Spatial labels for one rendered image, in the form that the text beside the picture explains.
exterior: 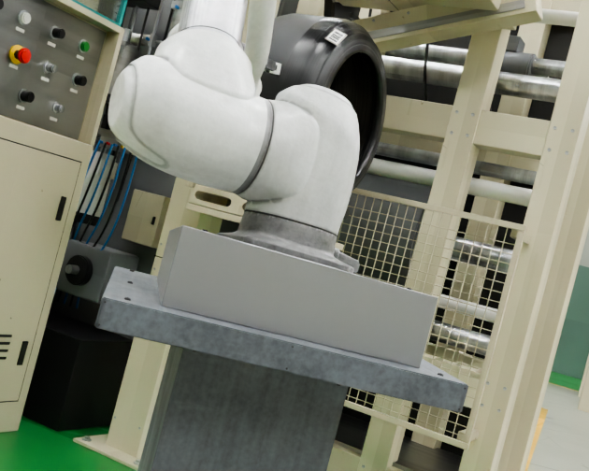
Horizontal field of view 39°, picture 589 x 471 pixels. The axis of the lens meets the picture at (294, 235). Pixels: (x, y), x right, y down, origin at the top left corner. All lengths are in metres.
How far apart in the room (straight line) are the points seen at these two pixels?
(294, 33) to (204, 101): 1.21
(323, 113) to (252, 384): 0.42
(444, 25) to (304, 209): 1.65
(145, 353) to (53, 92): 0.83
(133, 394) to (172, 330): 1.62
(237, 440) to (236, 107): 0.48
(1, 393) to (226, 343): 1.62
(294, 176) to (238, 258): 0.19
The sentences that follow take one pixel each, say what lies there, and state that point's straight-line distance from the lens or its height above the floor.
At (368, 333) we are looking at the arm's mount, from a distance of 1.17.
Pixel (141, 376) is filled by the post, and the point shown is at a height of 0.25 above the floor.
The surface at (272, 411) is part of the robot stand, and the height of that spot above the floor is 0.53.
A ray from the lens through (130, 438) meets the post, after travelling 2.71.
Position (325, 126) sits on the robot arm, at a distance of 1.28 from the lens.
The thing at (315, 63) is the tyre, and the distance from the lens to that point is 2.32.
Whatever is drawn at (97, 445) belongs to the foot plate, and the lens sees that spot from 2.74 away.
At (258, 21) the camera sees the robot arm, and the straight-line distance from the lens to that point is 1.82.
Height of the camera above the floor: 0.78
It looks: level
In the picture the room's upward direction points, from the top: 15 degrees clockwise
